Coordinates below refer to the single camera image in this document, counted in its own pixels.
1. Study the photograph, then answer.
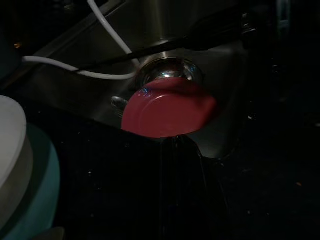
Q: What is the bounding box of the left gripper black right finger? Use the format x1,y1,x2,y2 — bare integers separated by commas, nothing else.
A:
178,134,234,240

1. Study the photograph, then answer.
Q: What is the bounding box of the white flexible hose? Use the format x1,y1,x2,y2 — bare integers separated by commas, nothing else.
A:
22,0,141,81

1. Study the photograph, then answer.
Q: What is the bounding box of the red bowl white inside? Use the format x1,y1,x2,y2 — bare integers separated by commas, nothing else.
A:
121,76,218,140

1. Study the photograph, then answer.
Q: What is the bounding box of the shiny steel bowl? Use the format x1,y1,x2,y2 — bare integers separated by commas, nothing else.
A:
134,56,204,87

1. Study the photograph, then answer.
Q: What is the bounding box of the white plate stack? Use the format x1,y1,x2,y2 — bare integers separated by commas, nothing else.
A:
0,94,35,226

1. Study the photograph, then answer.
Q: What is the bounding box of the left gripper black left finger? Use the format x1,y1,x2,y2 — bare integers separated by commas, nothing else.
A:
149,136,180,240

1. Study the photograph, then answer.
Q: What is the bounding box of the silver metal spoon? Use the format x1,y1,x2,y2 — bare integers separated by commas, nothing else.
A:
110,96,130,118

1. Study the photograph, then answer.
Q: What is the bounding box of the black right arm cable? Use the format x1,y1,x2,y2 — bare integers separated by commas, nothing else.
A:
79,12,258,73

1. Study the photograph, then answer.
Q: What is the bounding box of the light blue plate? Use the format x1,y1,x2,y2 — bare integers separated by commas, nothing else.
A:
0,123,61,240

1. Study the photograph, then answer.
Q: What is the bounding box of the stainless steel sink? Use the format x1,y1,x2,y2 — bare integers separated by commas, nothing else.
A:
0,0,251,161

